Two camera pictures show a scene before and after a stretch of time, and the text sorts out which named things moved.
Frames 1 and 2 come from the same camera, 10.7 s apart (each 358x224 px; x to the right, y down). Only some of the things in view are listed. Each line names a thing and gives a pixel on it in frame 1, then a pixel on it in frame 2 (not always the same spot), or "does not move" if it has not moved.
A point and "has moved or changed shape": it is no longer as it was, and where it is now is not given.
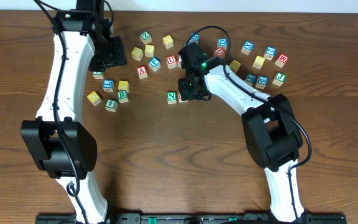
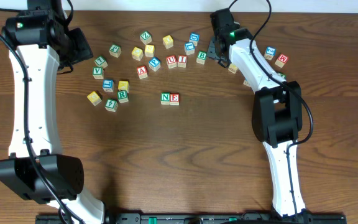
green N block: [171, 96] → [165, 98]
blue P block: [155, 64] does not move
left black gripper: [98, 65] → [80, 45]
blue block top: [195, 39] does not move
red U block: [171, 61] does not move
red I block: [179, 61] does not move
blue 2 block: [270, 53] does not move
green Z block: [145, 37] does not move
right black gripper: [187, 86] → [213, 50]
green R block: [123, 96] does not move
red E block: [180, 99] has moved or changed shape
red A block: [142, 71] does not move
